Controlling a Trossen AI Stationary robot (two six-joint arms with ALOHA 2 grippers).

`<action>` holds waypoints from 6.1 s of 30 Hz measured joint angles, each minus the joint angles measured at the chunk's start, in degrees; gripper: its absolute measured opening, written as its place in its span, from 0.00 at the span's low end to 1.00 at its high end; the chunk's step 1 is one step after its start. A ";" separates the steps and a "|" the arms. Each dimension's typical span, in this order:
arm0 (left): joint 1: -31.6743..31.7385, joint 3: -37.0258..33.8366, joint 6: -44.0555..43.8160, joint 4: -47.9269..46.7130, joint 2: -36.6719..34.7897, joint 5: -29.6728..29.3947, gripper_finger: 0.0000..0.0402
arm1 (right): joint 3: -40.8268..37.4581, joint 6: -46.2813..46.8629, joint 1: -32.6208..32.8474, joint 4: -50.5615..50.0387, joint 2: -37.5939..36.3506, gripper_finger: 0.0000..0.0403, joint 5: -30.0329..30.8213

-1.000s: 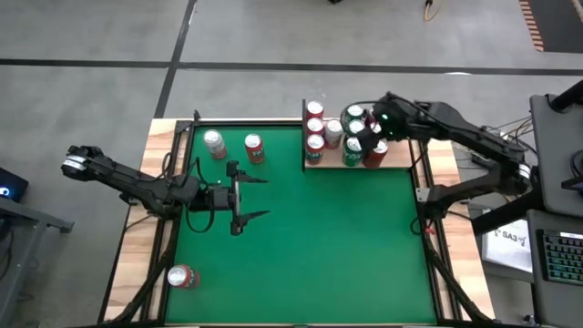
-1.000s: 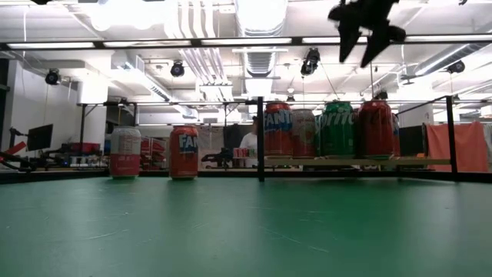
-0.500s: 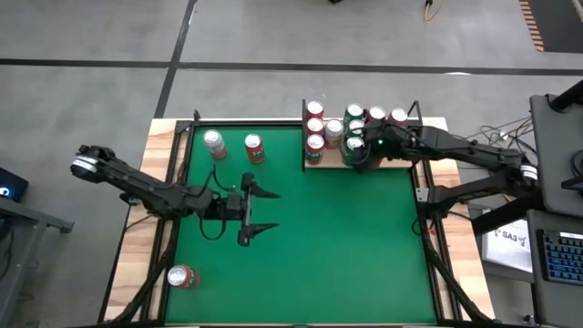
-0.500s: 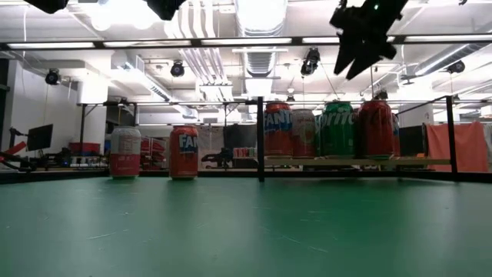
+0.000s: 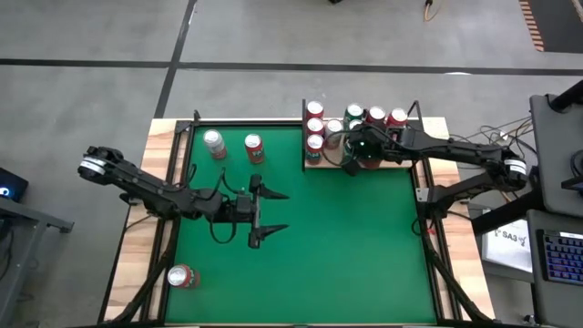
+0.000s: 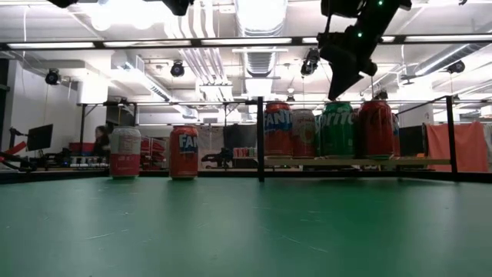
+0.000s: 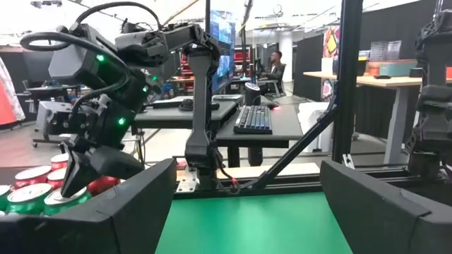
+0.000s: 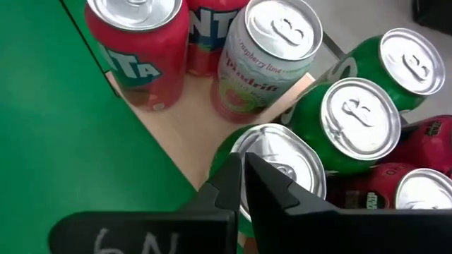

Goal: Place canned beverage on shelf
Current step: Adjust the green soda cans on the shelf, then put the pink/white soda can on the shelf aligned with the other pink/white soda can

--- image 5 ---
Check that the black table clamp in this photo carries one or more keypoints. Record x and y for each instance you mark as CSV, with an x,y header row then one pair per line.
x,y
196,115

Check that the grey keyboard desk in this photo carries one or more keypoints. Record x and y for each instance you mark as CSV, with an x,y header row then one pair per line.
x,y
560,305

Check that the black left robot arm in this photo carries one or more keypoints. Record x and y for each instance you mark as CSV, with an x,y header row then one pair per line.
x,y
146,187

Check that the silver and red can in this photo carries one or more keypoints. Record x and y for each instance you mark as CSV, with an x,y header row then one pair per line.
x,y
214,141

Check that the black device with blue light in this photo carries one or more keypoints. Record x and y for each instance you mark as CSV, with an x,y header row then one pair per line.
x,y
16,182

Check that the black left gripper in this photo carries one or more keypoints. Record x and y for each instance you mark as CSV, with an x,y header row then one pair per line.
x,y
241,209

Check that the green table mat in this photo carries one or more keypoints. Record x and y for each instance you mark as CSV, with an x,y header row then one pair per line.
x,y
319,273

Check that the black support beam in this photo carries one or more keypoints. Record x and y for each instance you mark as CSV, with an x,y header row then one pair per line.
x,y
501,214

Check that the grey metal bracket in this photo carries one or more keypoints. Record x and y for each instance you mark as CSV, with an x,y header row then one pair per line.
x,y
422,195

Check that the black metal rig frame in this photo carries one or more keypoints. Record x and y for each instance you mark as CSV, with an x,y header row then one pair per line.
x,y
295,123

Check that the white raspberry seltzer can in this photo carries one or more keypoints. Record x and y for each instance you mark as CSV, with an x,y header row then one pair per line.
x,y
334,126

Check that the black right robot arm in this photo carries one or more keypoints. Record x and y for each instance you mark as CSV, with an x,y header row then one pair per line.
x,y
455,148

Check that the wooden shelf with black frame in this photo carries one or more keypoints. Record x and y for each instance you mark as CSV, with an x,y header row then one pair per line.
x,y
394,164

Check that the black monitor pole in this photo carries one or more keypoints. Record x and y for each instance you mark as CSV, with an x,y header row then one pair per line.
x,y
569,96

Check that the grey side table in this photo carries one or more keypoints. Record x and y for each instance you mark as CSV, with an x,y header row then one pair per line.
x,y
41,218

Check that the black mat with orange stripes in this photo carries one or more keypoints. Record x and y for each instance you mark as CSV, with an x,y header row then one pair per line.
x,y
562,27

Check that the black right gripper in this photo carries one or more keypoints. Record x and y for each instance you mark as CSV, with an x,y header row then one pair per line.
x,y
373,146

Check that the black desk accessory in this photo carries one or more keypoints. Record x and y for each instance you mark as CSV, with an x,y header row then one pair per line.
x,y
575,182

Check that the backlit black keyboard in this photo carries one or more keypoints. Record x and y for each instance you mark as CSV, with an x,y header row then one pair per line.
x,y
565,257

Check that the white SA3 sign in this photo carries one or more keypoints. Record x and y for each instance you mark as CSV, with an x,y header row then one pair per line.
x,y
505,248

